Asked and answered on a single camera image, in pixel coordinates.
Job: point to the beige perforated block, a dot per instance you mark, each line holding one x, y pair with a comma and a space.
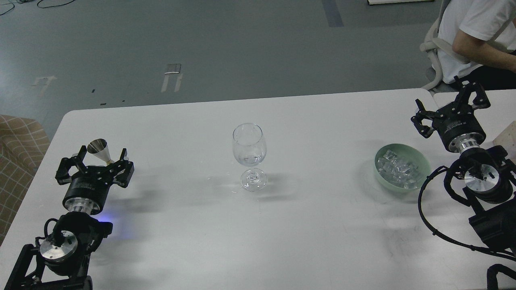
507, 138

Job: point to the beige checkered sofa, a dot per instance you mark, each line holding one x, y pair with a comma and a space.
23, 145

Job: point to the white office chair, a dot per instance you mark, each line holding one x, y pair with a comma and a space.
430, 46

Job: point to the clear wine glass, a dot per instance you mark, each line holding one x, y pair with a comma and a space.
249, 149

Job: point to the clear ice cubes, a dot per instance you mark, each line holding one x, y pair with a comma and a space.
398, 170

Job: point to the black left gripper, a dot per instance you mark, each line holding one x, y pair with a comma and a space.
86, 191

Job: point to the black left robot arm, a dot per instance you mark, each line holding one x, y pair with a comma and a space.
59, 260

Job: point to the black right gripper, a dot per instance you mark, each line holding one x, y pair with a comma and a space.
458, 122

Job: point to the steel double jigger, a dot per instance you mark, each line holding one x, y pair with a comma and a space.
99, 148

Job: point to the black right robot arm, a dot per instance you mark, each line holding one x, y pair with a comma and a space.
482, 179

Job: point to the person in white shirt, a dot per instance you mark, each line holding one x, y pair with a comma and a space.
483, 32

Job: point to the green bowl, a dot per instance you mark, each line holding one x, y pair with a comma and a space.
410, 153

